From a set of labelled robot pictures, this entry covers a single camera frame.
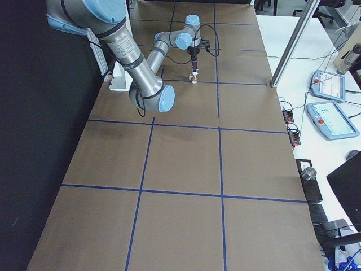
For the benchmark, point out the steel cylinder weight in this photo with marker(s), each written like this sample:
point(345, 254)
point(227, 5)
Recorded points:
point(308, 173)

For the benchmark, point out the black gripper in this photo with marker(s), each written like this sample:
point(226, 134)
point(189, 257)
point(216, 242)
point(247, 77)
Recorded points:
point(193, 52)

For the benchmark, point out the black orange connector block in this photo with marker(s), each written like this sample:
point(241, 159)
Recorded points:
point(287, 112)
point(293, 134)

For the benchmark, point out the white mount base plate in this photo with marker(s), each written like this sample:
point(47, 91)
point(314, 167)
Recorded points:
point(120, 79)

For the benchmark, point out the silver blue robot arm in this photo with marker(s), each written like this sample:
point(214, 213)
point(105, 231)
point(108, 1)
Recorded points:
point(107, 20)

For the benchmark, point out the aluminium frame post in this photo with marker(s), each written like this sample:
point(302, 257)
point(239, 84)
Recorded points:
point(300, 27)

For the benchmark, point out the near teach pendant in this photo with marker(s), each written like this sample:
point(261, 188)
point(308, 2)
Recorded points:
point(331, 120)

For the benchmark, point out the far teach pendant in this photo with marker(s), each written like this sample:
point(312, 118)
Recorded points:
point(328, 86)

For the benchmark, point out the brown paper table cover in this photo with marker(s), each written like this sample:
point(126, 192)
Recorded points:
point(210, 185)

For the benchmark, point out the teach pendant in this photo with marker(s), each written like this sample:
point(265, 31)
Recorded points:
point(331, 120)
point(328, 86)

